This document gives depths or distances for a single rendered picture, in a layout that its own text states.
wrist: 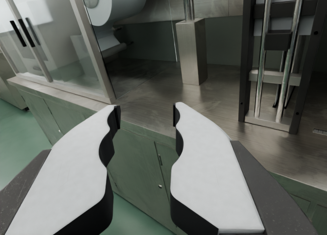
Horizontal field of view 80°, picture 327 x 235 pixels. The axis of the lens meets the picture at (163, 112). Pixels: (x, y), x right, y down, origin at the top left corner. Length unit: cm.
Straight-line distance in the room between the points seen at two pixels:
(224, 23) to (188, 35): 27
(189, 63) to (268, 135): 46
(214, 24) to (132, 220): 133
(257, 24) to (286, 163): 35
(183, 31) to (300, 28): 45
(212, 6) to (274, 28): 56
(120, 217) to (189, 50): 122
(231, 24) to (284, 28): 52
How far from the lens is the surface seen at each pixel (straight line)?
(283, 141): 63
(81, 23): 83
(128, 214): 159
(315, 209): 64
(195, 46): 86
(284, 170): 55
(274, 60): 106
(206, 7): 111
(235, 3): 105
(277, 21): 58
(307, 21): 57
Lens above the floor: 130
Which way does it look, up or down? 32 degrees down
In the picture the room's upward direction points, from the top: 11 degrees counter-clockwise
